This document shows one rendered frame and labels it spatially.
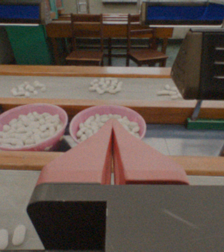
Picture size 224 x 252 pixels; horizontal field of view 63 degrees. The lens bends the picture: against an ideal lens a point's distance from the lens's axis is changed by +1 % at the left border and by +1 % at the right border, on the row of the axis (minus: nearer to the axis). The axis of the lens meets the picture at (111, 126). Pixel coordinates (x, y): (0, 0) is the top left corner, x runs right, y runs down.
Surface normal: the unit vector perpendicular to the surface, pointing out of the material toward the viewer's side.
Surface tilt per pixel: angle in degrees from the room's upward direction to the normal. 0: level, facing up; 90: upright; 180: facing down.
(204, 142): 0
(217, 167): 0
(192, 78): 58
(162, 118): 90
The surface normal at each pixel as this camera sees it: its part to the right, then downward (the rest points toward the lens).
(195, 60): -0.03, 0.08
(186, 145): 0.00, -0.80
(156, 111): -0.04, 0.60
